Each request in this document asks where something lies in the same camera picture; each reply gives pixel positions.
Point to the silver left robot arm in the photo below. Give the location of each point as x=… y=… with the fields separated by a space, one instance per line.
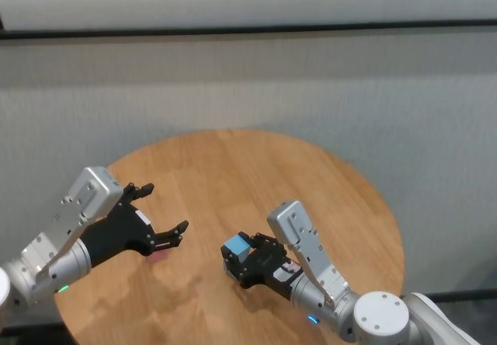
x=46 y=273

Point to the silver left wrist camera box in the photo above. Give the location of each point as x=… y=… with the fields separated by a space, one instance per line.
x=93 y=193

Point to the pink building block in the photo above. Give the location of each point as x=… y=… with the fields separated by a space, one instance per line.
x=159 y=257

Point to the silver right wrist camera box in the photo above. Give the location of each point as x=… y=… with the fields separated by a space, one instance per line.
x=295 y=224

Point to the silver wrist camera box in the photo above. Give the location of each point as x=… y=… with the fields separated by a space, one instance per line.
x=93 y=193
x=295 y=224

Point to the black horizontal wall rail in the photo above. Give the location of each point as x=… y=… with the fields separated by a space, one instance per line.
x=248 y=29

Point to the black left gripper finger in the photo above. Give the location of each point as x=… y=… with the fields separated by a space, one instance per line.
x=171 y=236
x=137 y=192

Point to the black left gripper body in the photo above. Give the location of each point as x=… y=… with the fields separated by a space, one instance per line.
x=116 y=232

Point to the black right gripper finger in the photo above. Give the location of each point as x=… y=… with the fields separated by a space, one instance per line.
x=233 y=267
x=260 y=241

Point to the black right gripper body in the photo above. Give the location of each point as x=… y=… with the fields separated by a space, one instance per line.
x=264 y=265

